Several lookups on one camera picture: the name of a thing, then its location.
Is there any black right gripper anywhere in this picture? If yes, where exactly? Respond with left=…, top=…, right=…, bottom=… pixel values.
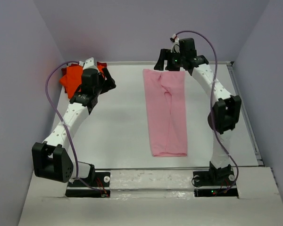
left=153, top=49, right=185, bottom=72

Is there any pink t shirt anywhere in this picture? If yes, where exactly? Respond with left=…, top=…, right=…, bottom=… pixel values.
left=143, top=69, right=188, bottom=157

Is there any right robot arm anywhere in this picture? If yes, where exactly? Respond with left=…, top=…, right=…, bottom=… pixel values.
left=154, top=35, right=241, bottom=187

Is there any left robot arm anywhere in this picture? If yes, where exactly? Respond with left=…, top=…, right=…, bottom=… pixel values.
left=32, top=67, right=116, bottom=186

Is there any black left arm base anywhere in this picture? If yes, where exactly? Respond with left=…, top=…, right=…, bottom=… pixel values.
left=65, top=170, right=111, bottom=198

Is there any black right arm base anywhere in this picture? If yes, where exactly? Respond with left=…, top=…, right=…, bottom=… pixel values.
left=191, top=171, right=239, bottom=198

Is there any orange folded t shirt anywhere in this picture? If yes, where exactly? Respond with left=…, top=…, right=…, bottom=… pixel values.
left=59, top=64, right=83, bottom=99

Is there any dark red folded t shirt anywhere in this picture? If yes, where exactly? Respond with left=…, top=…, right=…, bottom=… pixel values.
left=61, top=61, right=108, bottom=95

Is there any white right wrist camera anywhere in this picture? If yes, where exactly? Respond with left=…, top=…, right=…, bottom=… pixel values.
left=170, top=34, right=180, bottom=53

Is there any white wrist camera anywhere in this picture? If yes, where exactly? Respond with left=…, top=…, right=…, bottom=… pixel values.
left=170, top=34, right=180, bottom=53
left=79, top=57, right=98, bottom=70

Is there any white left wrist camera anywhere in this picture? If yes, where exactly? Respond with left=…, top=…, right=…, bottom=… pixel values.
left=79, top=57, right=98, bottom=70

